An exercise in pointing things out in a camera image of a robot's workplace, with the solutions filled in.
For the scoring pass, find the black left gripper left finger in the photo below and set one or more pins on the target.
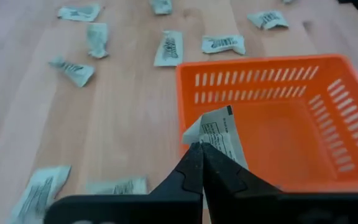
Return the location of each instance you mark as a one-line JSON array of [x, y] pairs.
[[166, 208]]

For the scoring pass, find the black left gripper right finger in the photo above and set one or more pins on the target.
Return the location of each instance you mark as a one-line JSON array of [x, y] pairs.
[[244, 205]]

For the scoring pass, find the white stevia sweetener packet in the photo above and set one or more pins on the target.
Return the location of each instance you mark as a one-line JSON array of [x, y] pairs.
[[216, 130], [39, 189], [267, 19], [120, 186], [78, 72], [222, 44], [161, 6], [97, 39], [169, 49], [79, 13]]

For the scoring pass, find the orange plastic slotted basket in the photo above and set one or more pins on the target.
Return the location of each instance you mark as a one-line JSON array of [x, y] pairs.
[[291, 140]]

